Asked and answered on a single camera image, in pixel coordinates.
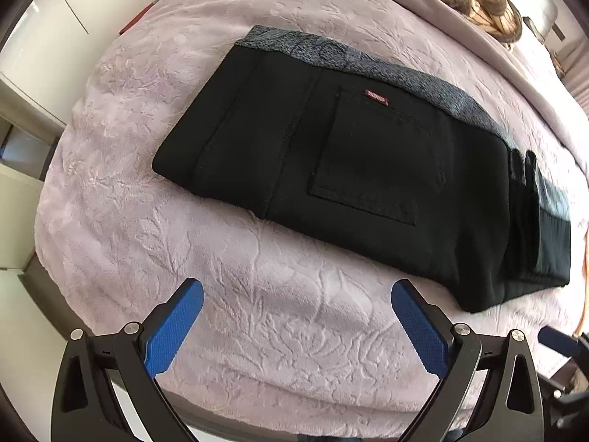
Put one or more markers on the grey bed base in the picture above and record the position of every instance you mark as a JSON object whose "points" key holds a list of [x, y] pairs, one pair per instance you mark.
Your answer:
{"points": [[207, 416]]}

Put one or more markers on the lilac embossed blanket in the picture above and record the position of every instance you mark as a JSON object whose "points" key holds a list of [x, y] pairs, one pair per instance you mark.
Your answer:
{"points": [[184, 239]]}

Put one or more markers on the black pants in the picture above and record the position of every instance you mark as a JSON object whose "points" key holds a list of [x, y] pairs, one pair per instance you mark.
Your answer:
{"points": [[359, 170]]}

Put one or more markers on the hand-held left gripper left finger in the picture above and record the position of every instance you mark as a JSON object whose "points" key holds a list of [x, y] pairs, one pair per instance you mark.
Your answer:
{"points": [[175, 331]]}

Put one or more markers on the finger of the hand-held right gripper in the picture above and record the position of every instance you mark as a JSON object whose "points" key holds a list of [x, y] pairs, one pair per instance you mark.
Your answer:
{"points": [[559, 340]]}

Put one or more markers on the white lamp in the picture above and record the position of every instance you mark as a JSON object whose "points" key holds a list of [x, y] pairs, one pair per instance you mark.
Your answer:
{"points": [[547, 11]]}

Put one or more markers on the white wardrobe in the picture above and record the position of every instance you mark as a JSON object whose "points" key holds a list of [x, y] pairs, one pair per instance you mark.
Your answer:
{"points": [[69, 18]]}

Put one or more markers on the red flat object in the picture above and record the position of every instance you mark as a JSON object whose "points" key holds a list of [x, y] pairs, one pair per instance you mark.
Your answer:
{"points": [[134, 19]]}

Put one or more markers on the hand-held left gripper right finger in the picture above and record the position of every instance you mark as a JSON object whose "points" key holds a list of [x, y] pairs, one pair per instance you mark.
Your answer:
{"points": [[423, 331]]}

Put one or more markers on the grey floral patterned cloth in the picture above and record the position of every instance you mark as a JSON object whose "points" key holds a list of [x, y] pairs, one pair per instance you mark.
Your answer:
{"points": [[414, 73]]}

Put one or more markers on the white shelf unit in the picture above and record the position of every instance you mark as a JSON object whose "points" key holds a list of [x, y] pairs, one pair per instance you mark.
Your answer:
{"points": [[18, 193]]}

